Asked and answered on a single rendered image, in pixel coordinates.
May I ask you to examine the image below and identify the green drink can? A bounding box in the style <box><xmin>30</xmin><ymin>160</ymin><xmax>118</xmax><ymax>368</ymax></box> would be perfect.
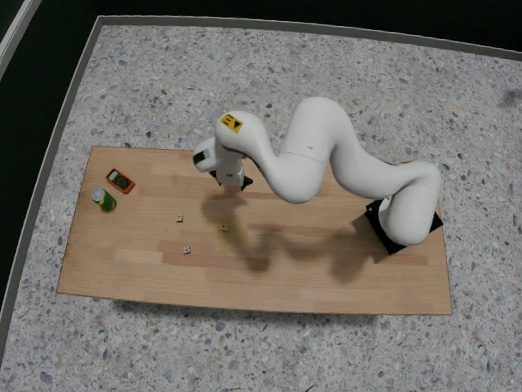
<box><xmin>92</xmin><ymin>188</ymin><xmax>116</xmax><ymax>211</ymax></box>

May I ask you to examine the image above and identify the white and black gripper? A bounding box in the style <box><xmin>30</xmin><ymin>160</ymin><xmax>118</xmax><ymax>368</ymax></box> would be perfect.
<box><xmin>209</xmin><ymin>166</ymin><xmax>253</xmax><ymax>192</ymax></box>

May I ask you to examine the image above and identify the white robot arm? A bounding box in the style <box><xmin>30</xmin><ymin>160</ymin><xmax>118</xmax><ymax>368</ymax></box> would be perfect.
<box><xmin>193</xmin><ymin>97</ymin><xmax>441</xmax><ymax>246</ymax></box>

